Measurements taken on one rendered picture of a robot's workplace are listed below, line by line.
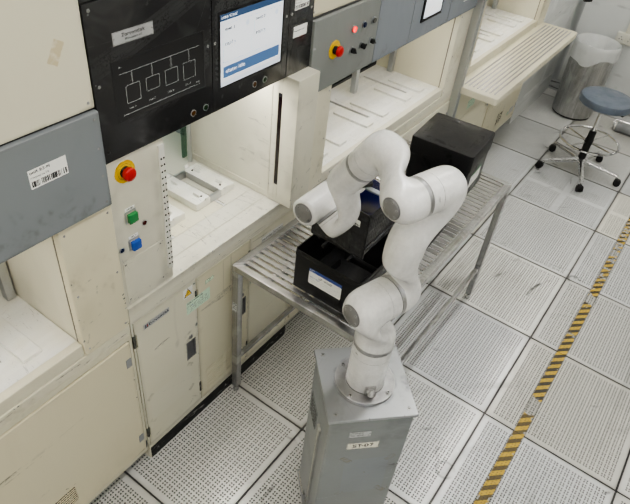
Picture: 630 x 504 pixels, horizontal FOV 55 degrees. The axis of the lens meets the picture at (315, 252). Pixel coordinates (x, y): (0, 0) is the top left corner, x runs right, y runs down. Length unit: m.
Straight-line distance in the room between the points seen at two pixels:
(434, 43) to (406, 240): 2.13
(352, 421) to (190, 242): 0.86
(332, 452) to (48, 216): 1.09
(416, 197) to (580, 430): 1.98
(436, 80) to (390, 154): 2.13
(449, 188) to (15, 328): 1.33
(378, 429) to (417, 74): 2.19
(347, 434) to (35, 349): 0.95
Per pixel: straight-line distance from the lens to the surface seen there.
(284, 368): 2.91
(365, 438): 1.97
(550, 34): 4.80
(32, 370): 1.91
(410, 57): 3.55
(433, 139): 2.69
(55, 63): 1.47
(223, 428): 2.72
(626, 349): 3.59
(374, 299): 1.59
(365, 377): 1.84
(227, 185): 2.41
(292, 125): 2.18
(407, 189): 1.32
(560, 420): 3.10
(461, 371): 3.08
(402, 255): 1.48
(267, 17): 1.94
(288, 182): 2.31
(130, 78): 1.60
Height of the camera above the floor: 2.28
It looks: 40 degrees down
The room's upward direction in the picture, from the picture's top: 7 degrees clockwise
